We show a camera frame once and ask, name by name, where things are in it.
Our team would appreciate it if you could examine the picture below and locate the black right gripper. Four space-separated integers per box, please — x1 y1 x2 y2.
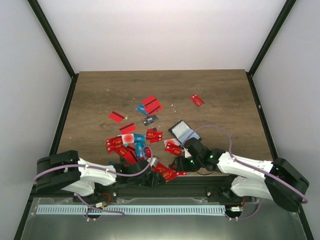
170 156 203 173

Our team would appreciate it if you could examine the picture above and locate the black card holder wallet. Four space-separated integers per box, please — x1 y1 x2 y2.
168 120 202 145

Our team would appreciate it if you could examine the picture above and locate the red VIP card carried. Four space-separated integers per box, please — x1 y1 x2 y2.
164 142 183 157

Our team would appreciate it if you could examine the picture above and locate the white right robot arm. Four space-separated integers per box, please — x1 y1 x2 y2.
175 136 310 212

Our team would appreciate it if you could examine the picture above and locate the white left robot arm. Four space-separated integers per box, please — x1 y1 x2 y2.
34 150 165 202

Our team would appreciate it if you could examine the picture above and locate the red VIP card front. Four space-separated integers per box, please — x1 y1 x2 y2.
152 162 187 183

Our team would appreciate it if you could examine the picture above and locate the blue VIP card centre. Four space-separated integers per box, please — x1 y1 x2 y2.
133 133 146 158

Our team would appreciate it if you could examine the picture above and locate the red VIP card centre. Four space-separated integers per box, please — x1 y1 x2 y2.
146 128 163 143

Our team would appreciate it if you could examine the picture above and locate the white red circle card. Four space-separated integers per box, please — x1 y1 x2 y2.
118 133 135 144

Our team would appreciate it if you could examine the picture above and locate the red VIP card left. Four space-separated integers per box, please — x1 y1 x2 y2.
106 135 123 148

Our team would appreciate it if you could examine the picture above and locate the red striped card middle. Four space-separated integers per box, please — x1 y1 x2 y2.
119 122 137 135

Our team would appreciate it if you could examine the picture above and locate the red striped card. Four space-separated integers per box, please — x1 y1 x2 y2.
119 122 137 135
144 100 163 116
141 95 158 107
108 111 125 124

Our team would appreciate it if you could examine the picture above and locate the lone red VIP card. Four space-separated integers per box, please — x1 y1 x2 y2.
189 94 205 107

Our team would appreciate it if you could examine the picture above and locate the black VIP card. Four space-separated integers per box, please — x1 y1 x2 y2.
141 114 158 126

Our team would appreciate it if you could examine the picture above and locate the blue card under red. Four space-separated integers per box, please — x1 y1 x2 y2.
136 103 148 116

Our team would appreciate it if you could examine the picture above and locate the red striped card left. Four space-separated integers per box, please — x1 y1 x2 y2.
108 111 125 124

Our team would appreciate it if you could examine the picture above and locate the red striped card top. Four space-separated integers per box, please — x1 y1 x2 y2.
141 95 158 107

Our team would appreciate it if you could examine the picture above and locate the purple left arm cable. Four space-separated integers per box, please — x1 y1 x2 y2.
33 145 154 183

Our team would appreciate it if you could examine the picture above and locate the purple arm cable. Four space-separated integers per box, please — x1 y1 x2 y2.
182 124 309 205
33 145 154 183

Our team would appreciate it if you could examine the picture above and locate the light blue slotted cable duct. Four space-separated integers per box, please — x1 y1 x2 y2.
36 204 226 216

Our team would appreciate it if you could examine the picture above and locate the black front frame rail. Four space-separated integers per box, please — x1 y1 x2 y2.
29 174 298 203

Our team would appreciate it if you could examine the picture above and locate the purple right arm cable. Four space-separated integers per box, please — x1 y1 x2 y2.
182 124 309 205

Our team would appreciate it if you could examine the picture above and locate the black frame post right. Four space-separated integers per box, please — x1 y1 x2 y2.
246 0 298 76

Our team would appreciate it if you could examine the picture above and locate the black frame post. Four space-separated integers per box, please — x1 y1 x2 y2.
246 0 298 76
26 0 77 78

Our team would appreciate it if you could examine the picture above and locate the black frame post left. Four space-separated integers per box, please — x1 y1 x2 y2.
26 0 77 78

